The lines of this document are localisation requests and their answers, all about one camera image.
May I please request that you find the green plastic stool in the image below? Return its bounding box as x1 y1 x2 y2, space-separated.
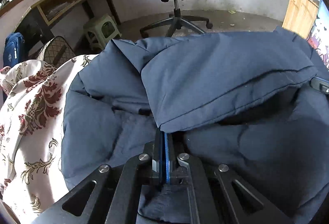
83 14 122 50

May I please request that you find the checkered beige bag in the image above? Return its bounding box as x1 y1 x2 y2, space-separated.
36 36 75 68

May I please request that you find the floral white red bedsheet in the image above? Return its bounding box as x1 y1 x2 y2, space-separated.
1 55 94 223

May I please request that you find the blue backpack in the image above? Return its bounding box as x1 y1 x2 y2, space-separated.
3 32 25 67

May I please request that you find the dark navy padded jacket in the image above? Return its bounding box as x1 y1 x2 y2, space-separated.
61 28 328 223

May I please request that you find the wooden desk with shelf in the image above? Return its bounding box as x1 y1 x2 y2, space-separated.
13 0 121 45

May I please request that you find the blue patterned curtain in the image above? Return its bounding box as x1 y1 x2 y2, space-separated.
307 0 329 68

